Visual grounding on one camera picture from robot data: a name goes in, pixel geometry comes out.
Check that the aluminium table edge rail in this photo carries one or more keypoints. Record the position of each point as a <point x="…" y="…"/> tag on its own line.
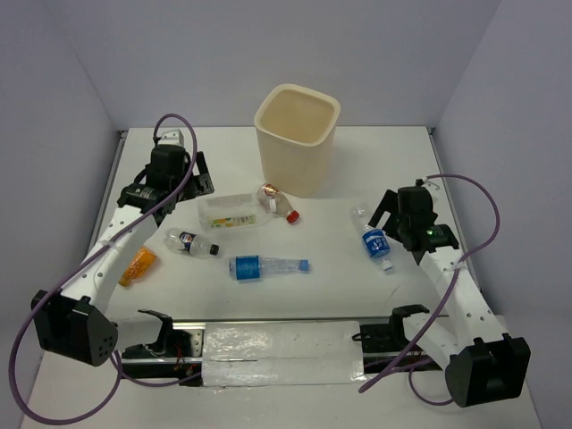
<point x="108" y="188"/>

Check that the red cap clear bottle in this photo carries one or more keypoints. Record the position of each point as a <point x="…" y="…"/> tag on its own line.
<point x="276" y="203"/>

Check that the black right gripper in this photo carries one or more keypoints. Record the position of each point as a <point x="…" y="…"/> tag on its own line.
<point x="389" y="203"/>

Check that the blue label water bottle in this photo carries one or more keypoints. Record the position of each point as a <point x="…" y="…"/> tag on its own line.
<point x="372" y="238"/>

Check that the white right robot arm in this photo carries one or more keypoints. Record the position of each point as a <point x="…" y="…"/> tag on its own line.
<point x="481" y="361"/>

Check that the beige plastic bin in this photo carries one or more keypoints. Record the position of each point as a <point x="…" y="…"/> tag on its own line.
<point x="295" y="127"/>

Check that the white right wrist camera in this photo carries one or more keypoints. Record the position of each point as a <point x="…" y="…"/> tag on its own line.
<point x="431" y="186"/>

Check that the pepsi label clear bottle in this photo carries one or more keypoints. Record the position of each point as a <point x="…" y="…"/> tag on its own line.
<point x="181" y="241"/>

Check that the orange juice bottle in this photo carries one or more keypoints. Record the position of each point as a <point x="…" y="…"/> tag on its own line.
<point x="139" y="265"/>

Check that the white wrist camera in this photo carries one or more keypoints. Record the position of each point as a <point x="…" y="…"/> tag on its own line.
<point x="173" y="137"/>
<point x="431" y="186"/>

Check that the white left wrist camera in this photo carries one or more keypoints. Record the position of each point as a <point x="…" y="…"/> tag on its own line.
<point x="173" y="137"/>

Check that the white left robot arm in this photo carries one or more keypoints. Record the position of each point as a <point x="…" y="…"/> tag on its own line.
<point x="72" y="322"/>

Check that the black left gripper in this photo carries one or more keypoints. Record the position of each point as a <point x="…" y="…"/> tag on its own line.
<point x="202" y="184"/>

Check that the white foil cover sheet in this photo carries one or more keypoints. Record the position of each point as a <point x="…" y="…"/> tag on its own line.
<point x="285" y="353"/>

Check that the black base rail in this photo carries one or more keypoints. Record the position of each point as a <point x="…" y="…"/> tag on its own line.
<point x="180" y="361"/>

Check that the blue cap clear bottle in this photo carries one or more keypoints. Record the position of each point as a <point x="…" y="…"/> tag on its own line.
<point x="254" y="268"/>

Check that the square clear juice bottle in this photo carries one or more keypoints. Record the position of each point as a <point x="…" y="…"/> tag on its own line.
<point x="232" y="212"/>

